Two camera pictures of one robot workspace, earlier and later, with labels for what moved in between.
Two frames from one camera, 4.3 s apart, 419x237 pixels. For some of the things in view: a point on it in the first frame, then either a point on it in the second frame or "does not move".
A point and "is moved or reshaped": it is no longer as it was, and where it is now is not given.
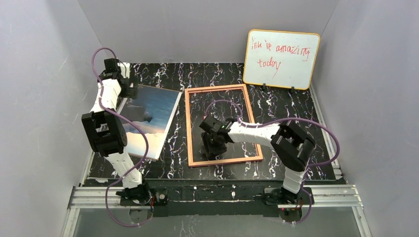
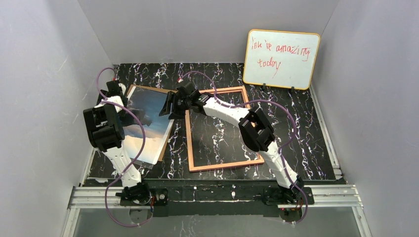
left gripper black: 131,90 -> 131,117
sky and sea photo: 152,111 does not move
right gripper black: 211,143 -> 176,105
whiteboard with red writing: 281,59 does not move
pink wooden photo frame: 191,163 is moved or reshaped
